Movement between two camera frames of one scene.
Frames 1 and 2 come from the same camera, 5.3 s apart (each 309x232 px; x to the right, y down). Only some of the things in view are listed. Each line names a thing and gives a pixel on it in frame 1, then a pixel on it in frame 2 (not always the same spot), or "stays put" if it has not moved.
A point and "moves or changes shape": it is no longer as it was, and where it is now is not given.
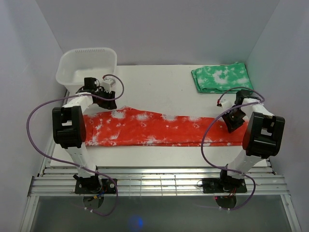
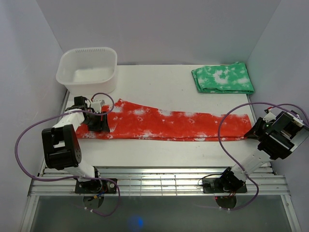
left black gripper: x=109 y=105 -> x=100 y=126
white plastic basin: x=76 y=64 stays put
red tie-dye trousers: x=131 y=126 moves or changes shape
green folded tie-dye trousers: x=217 y=79 stays put
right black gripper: x=231 y=126 -> x=255 y=131
